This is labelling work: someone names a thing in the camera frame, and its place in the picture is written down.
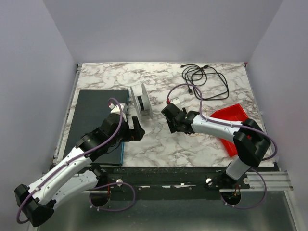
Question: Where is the grey cable spool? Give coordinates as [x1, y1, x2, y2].
[129, 83, 154, 120]

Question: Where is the thin yellow wire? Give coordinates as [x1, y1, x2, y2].
[185, 103, 217, 138]

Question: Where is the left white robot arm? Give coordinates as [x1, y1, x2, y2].
[14, 113, 145, 227]

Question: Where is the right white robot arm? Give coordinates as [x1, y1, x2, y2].
[162, 103, 271, 180]

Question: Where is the black flat box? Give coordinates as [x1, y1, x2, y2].
[64, 89, 129, 156]

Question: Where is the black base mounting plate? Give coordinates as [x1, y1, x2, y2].
[90, 166, 250, 205]

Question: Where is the red plastic tray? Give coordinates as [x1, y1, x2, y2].
[211, 103, 248, 157]

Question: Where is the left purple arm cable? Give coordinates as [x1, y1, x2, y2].
[16, 97, 136, 224]

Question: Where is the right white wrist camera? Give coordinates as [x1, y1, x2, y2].
[167, 98, 181, 109]

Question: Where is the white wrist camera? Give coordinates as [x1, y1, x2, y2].
[108, 103, 128, 122]
[167, 98, 181, 109]

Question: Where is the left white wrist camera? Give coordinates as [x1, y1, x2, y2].
[108, 103, 128, 122]

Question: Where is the black usb cable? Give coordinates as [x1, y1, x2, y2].
[180, 64, 230, 101]

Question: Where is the aluminium rail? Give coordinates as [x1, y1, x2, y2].
[247, 171, 294, 192]

